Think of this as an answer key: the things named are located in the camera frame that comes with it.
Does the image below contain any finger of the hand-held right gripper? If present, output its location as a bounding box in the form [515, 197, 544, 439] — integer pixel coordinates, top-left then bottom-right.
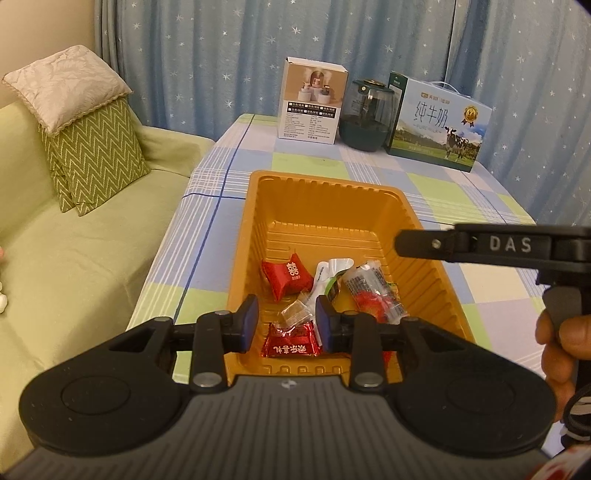
[394, 224, 465, 263]

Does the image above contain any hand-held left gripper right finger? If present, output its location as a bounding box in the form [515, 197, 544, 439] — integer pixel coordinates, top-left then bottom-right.
[314, 294, 476, 394]

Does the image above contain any white red snack packet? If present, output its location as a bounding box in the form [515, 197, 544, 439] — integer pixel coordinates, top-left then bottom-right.
[310, 258, 403, 325]

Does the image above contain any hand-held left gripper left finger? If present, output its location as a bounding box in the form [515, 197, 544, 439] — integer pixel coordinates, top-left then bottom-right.
[107, 294, 260, 394]

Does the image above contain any orange plastic tray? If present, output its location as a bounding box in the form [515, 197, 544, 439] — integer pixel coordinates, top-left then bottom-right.
[225, 170, 476, 385]

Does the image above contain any green zigzag cushion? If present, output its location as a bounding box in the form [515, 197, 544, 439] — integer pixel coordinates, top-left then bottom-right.
[38, 98, 152, 217]
[39, 127, 77, 213]

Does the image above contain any person's right hand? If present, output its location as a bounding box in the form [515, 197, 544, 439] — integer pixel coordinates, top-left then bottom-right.
[534, 310, 591, 408]

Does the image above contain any light green sofa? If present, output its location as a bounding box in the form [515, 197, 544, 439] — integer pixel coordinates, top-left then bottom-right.
[0, 99, 215, 462]

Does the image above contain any beige cushion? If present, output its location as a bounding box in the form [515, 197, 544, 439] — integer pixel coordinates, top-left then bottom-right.
[2, 45, 134, 136]

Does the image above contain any clear caramel candy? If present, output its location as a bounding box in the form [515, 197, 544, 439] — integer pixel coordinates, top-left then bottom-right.
[280, 299, 315, 329]

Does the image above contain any dark green glass humidifier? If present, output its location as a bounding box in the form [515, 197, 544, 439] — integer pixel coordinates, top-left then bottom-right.
[338, 78, 403, 152]

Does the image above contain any dark red candy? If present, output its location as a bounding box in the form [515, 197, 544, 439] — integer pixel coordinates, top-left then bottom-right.
[261, 322, 323, 359]

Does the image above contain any blue star print curtain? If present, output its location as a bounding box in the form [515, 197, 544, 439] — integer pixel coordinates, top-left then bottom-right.
[95, 0, 591, 227]

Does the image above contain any checked pastel tablecloth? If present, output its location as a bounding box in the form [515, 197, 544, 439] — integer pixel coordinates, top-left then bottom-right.
[127, 113, 573, 457]

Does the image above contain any red pillow snack packet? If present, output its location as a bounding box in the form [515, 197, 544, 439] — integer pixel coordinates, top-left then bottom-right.
[261, 251, 315, 303]

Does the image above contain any clear snack bar packet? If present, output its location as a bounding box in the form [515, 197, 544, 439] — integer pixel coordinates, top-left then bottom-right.
[344, 260, 409, 324]

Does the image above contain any white product box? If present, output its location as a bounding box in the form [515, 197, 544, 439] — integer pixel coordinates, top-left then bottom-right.
[277, 56, 348, 144]

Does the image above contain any blue milk carton box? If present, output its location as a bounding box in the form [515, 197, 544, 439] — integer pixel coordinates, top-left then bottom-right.
[385, 71, 492, 173]

